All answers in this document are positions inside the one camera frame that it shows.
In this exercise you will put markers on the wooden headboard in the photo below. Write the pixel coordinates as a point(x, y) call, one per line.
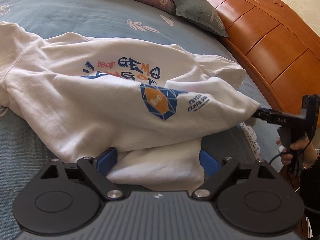
point(270, 37)

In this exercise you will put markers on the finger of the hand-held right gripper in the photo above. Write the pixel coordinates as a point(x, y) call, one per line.
point(262, 114)

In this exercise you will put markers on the green printed pillow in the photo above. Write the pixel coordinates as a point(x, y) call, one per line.
point(197, 15)

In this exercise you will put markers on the white printed sweatshirt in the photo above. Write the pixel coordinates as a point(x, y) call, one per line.
point(87, 110)

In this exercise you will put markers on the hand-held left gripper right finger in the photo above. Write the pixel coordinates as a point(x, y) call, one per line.
point(210, 160)

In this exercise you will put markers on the person's right hand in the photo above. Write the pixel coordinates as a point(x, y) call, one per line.
point(308, 152)

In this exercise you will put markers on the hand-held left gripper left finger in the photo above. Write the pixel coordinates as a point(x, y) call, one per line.
point(106, 159)

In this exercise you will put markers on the person's right forearm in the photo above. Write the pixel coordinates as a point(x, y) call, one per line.
point(311, 192)

